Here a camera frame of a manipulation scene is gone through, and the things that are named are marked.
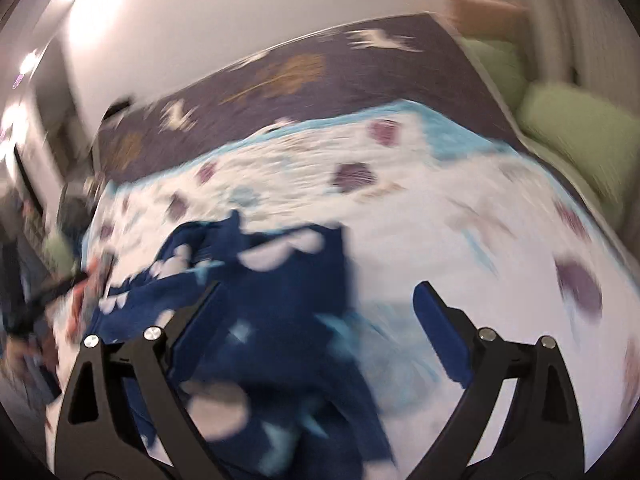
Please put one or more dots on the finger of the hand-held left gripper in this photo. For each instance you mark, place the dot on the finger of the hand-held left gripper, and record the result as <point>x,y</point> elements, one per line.
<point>65,287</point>

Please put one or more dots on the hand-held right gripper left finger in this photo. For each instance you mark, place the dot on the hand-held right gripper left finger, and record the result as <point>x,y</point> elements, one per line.
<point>197,325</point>

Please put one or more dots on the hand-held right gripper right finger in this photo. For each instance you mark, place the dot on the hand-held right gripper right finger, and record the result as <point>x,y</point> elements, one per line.
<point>440,330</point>

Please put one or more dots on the blue fleece white-spotted garment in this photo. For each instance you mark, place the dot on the blue fleece white-spotted garment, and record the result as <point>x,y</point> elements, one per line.
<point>280,300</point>

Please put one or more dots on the red patterned cloth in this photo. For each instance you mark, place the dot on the red patterned cloth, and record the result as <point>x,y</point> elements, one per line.
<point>80,305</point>

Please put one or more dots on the green cloth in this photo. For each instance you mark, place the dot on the green cloth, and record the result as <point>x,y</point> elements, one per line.
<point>60,255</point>

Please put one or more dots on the dark teal bundle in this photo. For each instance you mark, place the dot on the dark teal bundle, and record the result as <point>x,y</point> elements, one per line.
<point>75,215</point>

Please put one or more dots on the white seashell print quilt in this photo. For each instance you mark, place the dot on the white seashell print quilt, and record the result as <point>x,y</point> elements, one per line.
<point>425,210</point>

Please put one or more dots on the black object behind bed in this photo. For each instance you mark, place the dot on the black object behind bed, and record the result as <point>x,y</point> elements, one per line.
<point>117,108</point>

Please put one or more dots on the green pillow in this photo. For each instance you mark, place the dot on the green pillow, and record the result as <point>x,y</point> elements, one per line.
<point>575,125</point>
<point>495,67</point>

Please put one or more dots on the dark deer print bedsheet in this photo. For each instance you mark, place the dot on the dark deer print bedsheet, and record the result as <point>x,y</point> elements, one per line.
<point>350,75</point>

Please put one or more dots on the tan cushion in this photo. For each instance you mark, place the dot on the tan cushion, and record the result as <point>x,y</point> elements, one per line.
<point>480,15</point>

